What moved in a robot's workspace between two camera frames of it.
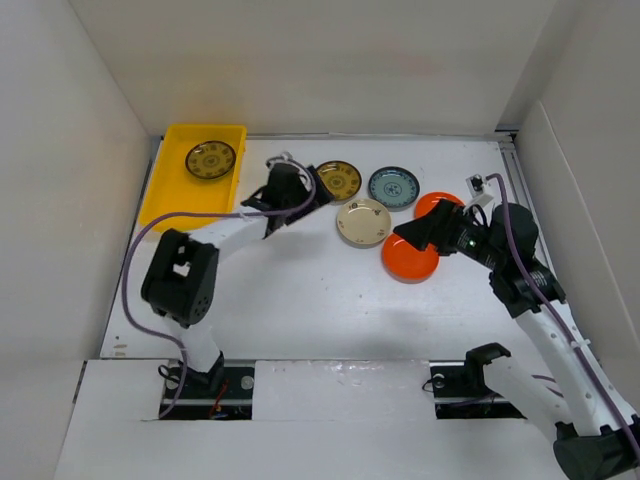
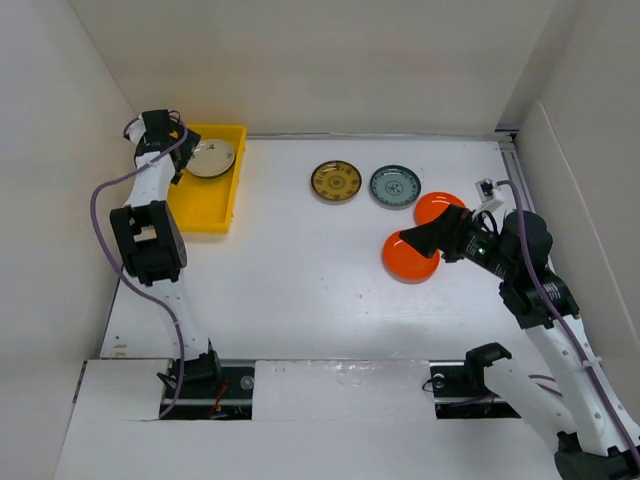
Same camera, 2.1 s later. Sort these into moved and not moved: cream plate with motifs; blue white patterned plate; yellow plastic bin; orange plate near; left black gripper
Moved: cream plate with motifs; left black gripper
Not moved: yellow plastic bin; blue white patterned plate; orange plate near
